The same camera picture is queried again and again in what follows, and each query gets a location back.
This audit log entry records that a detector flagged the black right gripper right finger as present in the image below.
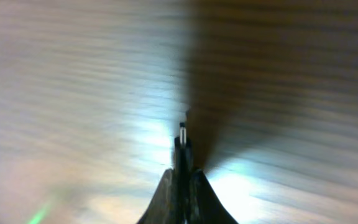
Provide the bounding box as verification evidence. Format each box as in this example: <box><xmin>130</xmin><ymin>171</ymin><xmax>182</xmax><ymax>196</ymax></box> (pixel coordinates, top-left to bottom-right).
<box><xmin>188</xmin><ymin>169</ymin><xmax>238</xmax><ymax>224</ymax></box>

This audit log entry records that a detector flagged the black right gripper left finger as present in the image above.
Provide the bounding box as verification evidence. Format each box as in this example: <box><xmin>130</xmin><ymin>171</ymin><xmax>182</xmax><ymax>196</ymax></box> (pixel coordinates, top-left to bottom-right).
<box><xmin>137</xmin><ymin>169</ymin><xmax>178</xmax><ymax>224</ymax></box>

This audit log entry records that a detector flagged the black USB charging cable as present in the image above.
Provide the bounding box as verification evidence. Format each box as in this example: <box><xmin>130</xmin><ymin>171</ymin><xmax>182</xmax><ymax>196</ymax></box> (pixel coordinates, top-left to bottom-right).
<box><xmin>173</xmin><ymin>121</ymin><xmax>194</xmax><ymax>224</ymax></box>

